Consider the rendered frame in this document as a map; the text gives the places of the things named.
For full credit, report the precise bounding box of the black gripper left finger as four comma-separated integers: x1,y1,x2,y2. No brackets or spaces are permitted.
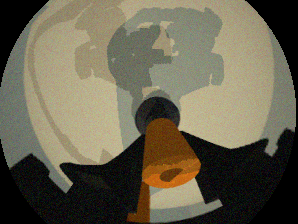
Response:
60,133,146,213

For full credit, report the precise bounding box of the orange knob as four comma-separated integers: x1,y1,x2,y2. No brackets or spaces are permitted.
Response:
141,119,201,188

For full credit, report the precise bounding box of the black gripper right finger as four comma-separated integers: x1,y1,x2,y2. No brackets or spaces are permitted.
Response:
180,131,269,204

